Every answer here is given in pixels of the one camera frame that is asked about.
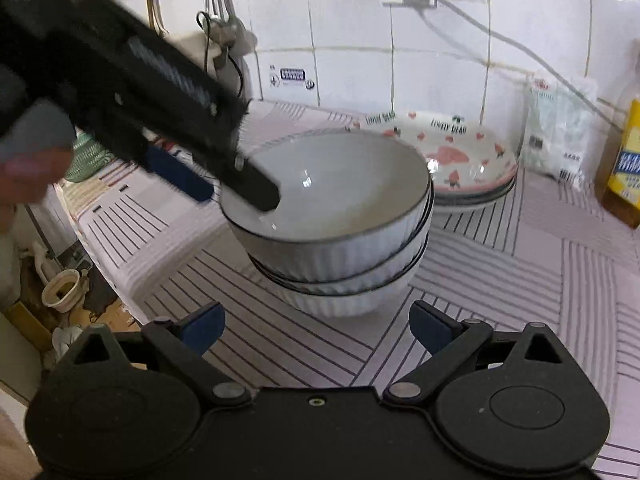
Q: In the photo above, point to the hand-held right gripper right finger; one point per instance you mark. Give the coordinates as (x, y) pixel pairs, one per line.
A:
(432, 327)

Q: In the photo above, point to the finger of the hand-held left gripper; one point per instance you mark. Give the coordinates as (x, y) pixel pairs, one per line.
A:
(252, 185)
(175, 172)

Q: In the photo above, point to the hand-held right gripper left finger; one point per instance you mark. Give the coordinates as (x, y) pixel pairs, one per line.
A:
(205, 327)

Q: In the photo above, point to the white ribbed bowl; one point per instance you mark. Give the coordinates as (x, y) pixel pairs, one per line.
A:
(350, 195)
(340, 305)
(325, 287)

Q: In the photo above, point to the pink rabbit print plate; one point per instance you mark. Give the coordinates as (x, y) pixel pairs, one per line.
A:
(465, 145)

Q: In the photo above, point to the person's left hand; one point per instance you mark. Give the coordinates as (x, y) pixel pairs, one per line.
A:
(25, 175)

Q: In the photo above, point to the striped table mat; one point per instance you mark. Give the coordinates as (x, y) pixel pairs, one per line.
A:
(500, 270)

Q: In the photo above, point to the green striped cloth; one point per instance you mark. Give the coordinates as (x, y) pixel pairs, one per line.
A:
(87, 157)

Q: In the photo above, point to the hanging metal utensils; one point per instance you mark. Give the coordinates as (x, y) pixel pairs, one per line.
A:
(220, 25)

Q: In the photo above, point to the white cloth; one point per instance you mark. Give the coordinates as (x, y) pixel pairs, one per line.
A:
(67, 340)

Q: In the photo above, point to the cream round container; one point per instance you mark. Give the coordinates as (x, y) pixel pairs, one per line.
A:
(62, 305)

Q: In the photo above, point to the cardboard box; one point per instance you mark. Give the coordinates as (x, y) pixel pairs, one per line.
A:
(25, 325)

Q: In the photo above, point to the white plastic packet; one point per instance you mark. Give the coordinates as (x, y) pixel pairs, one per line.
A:
(555, 125)

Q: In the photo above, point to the yellow label oil bottle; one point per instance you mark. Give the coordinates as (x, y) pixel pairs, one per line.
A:
(622, 160)

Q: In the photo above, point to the wall sticker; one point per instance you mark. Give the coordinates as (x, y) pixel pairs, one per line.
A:
(292, 75)

